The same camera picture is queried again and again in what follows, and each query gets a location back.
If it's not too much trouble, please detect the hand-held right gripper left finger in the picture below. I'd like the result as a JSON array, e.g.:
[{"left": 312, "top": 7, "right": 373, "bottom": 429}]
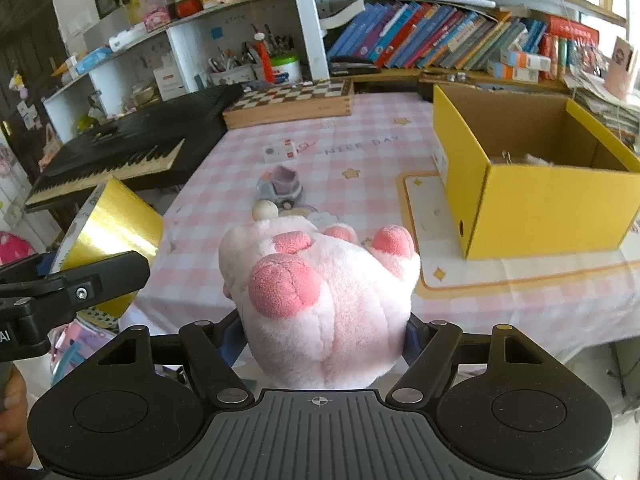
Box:
[{"left": 95, "top": 310, "right": 255, "bottom": 408}]

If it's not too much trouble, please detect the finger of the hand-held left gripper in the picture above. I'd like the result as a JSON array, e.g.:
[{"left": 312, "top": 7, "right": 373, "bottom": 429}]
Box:
[
  {"left": 0, "top": 254, "right": 57, "bottom": 287},
  {"left": 46, "top": 250, "right": 151, "bottom": 332}
]

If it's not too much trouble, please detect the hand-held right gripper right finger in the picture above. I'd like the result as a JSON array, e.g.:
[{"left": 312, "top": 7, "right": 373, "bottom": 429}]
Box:
[{"left": 387, "top": 318, "right": 548, "bottom": 407}]

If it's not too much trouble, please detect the gold tape roll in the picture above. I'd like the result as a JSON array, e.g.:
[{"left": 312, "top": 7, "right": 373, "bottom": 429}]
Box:
[{"left": 59, "top": 176, "right": 165, "bottom": 320}]

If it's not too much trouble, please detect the pink plush toy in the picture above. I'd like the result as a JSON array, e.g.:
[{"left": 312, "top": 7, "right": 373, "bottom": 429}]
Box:
[{"left": 219, "top": 215, "right": 422, "bottom": 391}]

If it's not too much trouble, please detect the yellow cardboard box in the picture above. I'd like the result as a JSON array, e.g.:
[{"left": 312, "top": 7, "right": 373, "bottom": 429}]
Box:
[{"left": 432, "top": 84, "right": 640, "bottom": 261}]

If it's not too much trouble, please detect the pink checked desktop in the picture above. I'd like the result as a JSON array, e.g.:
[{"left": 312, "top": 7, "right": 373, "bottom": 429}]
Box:
[{"left": 120, "top": 92, "right": 640, "bottom": 366}]

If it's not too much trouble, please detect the person's left hand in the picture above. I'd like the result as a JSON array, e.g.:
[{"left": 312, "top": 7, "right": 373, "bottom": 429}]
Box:
[{"left": 0, "top": 366, "right": 34, "bottom": 469}]

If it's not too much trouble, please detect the pink patterned bag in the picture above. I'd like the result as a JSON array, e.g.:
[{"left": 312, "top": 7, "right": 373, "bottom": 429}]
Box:
[{"left": 47, "top": 309, "right": 124, "bottom": 387}]

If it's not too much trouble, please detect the black electronic keyboard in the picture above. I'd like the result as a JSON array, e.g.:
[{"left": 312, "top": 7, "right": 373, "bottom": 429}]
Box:
[{"left": 24, "top": 82, "right": 246, "bottom": 213}]

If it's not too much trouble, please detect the grey purple toy car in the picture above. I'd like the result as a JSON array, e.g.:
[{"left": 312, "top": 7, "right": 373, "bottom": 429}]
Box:
[{"left": 256, "top": 166, "right": 304, "bottom": 207}]

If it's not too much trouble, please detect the white eraser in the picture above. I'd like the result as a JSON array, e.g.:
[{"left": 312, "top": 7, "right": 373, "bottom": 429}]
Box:
[{"left": 262, "top": 141, "right": 302, "bottom": 164}]

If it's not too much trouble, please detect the white red printed carton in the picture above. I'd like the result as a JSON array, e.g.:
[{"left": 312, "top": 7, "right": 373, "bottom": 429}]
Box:
[{"left": 152, "top": 65, "right": 189, "bottom": 101}]

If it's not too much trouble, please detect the dark wooden door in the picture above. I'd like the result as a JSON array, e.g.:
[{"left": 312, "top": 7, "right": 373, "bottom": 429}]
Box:
[{"left": 0, "top": 0, "right": 76, "bottom": 261}]

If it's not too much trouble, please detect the blue tissue pack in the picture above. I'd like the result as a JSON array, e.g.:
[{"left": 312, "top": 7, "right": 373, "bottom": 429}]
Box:
[{"left": 75, "top": 47, "right": 114, "bottom": 74}]

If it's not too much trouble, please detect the white pen cup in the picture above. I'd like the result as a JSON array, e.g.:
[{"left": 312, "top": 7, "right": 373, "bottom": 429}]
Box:
[{"left": 208, "top": 45, "right": 257, "bottom": 87}]

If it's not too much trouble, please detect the white cubby shelf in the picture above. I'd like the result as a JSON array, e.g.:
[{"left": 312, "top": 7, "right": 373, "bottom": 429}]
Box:
[{"left": 42, "top": 0, "right": 301, "bottom": 143}]

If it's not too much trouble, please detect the wooden chessboard box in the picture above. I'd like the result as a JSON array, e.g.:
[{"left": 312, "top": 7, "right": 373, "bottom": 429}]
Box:
[{"left": 222, "top": 79, "right": 355, "bottom": 130}]

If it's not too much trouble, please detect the pink tissue box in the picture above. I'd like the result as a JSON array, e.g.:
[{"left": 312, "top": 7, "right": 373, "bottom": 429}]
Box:
[{"left": 142, "top": 2, "right": 171, "bottom": 29}]

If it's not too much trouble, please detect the white green jar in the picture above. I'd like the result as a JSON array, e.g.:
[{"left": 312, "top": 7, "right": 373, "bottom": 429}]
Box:
[{"left": 270, "top": 52, "right": 303, "bottom": 84}]

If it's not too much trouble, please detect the black pencil case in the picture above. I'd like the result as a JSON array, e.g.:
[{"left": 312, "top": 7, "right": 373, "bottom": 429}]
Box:
[{"left": 330, "top": 60, "right": 382, "bottom": 77}]

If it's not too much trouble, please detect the orange white carton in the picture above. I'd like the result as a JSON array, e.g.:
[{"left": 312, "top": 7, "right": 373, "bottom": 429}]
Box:
[
  {"left": 502, "top": 50, "right": 552, "bottom": 71},
  {"left": 487, "top": 61, "right": 541, "bottom": 84}
]

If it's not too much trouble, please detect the stack of papers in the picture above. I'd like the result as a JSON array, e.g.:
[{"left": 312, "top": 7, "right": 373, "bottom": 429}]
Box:
[{"left": 575, "top": 80, "right": 640, "bottom": 152}]

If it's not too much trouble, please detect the row of blue leaning books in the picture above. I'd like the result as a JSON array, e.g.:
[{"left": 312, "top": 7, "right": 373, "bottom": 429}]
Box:
[{"left": 325, "top": 0, "right": 551, "bottom": 71}]

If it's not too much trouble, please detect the red boxed book set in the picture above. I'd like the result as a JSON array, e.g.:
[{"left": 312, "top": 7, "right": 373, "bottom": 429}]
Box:
[{"left": 542, "top": 15, "right": 601, "bottom": 81}]

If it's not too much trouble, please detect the pink desk container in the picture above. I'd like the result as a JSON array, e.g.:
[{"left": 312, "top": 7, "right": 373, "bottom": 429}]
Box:
[{"left": 605, "top": 36, "right": 640, "bottom": 102}]

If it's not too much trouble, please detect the tall bookshelf with white post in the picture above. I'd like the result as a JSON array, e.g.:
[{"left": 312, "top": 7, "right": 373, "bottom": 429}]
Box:
[{"left": 287, "top": 0, "right": 631, "bottom": 93}]

